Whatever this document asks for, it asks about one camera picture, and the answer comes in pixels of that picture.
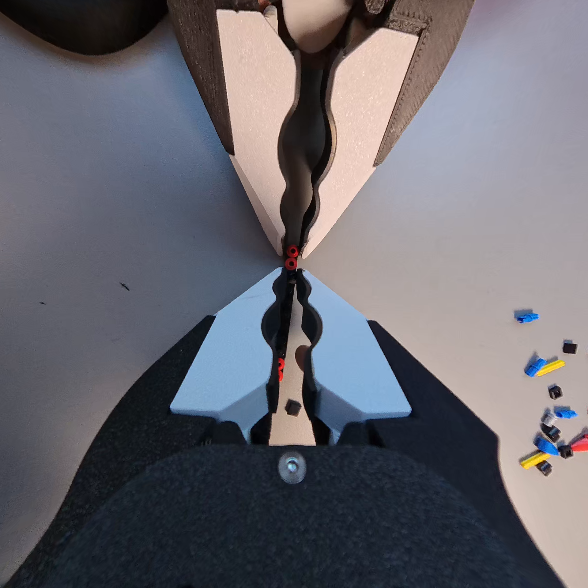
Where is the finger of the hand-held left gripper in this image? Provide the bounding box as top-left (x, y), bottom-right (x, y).
top-left (215, 9), bottom-right (302, 257)
top-left (300, 28), bottom-right (420, 259)

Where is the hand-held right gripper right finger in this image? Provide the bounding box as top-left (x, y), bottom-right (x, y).
top-left (296, 269), bottom-right (413, 443)

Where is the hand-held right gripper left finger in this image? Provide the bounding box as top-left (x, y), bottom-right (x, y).
top-left (170, 268), bottom-right (288, 441)

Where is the long black lego plate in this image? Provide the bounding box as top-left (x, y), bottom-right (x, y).
top-left (276, 246), bottom-right (299, 384)

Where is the black chair seat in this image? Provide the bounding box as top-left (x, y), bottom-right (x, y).
top-left (0, 0), bottom-right (168, 56)

